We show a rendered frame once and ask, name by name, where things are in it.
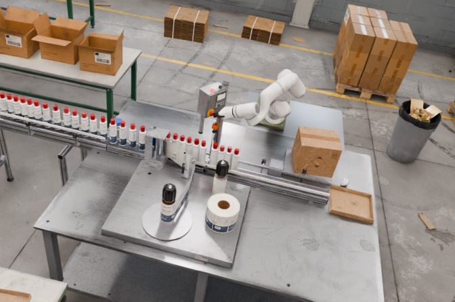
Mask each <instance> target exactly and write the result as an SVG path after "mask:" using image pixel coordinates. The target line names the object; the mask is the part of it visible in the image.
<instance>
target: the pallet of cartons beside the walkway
mask: <svg viewBox="0 0 455 302"><path fill-rule="evenodd" d="M417 46H418V43H417V42H416V39H415V38H414V36H413V34H412V31H411V30H410V27H409V25H408V24H406V23H403V22H396V21H392V20H390V21H388V19H387V15H386V13H385V11H383V10H379V9H372V8H367V9H366V7H361V6H357V5H350V4H349V5H348V7H347V11H346V14H345V17H344V20H343V23H342V25H341V29H340V31H339V35H338V38H337V42H336V45H335V47H334V51H333V54H332V62H333V68H334V79H335V84H336V93H338V94H342V95H343V93H344V90H345V89H350V90H354V91H358V93H359V97H360V98H362V99H367V100H369V99H370V97H371V95H372V94H376V95H382V96H384V97H385V101H386V103H388V104H393V103H394V101H395V97H396V93H397V90H398V89H399V87H400V85H401V83H402V81H403V79H404V77H405V75H406V72H407V70H408V67H409V65H410V62H411V61H412V58H413V56H414V53H415V51H416V48H417Z"/></svg>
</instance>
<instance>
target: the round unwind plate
mask: <svg viewBox="0 0 455 302"><path fill-rule="evenodd" d="M160 210H161V202H159V203H156V204H154V205H152V206H151V207H149V208H148V209H147V210H146V211H145V212H144V214H143V217H142V225H143V227H144V229H145V231H146V232H147V233H148V234H149V235H151V236H153V237H155V238H157V239H161V240H174V239H177V238H180V237H182V236H183V235H185V234H186V233H187V232H188V231H189V230H190V228H191V225H192V216H191V215H190V212H189V211H188V210H187V209H186V208H185V207H183V206H182V207H181V208H180V210H179V212H178V214H177V215H176V217H175V221H174V222H173V223H172V224H171V225H164V224H162V223H161V222H160Z"/></svg>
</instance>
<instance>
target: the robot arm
mask: <svg viewBox="0 0 455 302"><path fill-rule="evenodd" d="M291 95H293V96H294V97H296V98H301V97H303V96H304V95H305V86H304V84H303V83H302V81H301V80H300V78H299V77H298V76H297V74H295V73H293V72H291V71H290V70H288V69H284V70H282V71H281V72H279V74H278V80H277V81H275V82H274V83H272V84H271V85H270V86H269V87H267V88H266V89H264V90H263V91H262V92H261V93H260V100H261V105H260V107H259V104H258V103H257V102H252V103H247V104H240V105H235V106H228V107H224V108H223V109H222V110H221V111H219V112H214V113H213V117H214V118H216V117H217V118H221V119H227V118H232V117H235V118H242V117H243V118H245V119H246V121H247V123H248V125H250V126H254V125H256V124H258V123H259V122H260V121H262V120H263V119H264V118H265V119H266V121H267V122H269V123H271V124H278V123H281V122H282V121H283V120H284V118H286V117H287V116H288V115H289V114H290V113H291V107H290V106H289V104H288V103H287V102H286V101H287V100H288V99H289V98H290V97H291Z"/></svg>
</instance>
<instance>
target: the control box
mask: <svg viewBox="0 0 455 302"><path fill-rule="evenodd" d="M219 85H221V83H219V82H217V83H213V84H211V85H207V86H206V87H202V88H200V90H199V96H198V107H197V112H198V113H199V114H201V115H202V116H203V117H205V118H209V117H210V115H209V113H210V112H211V111H214V112H219V111H221V110H222V109H223V108H224V107H225V105H222V106H220V107H217V108H215V104H216V103H218V102H221V101H223V100H225V99H226V95H227V89H226V88H225V87H222V89H218V86H219ZM211 88H214V92H210V90H211ZM224 91H226V95H225V99H222V100H219V101H217V102H216V100H217V94H219V93H223V92H224Z"/></svg>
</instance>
